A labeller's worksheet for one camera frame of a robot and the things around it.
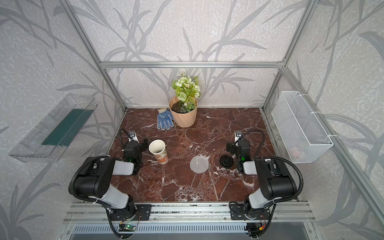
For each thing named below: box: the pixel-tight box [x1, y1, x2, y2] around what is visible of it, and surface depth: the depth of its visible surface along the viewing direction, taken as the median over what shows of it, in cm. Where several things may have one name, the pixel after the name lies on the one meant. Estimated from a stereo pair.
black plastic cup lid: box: [219, 154, 234, 169], surface depth 92 cm
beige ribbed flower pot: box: [169, 96, 198, 128], surface depth 104 cm
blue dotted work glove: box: [157, 108, 174, 131], surface depth 114 cm
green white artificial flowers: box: [172, 72, 201, 113], surface depth 96 cm
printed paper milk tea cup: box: [148, 139, 169, 165], surface depth 84 cm
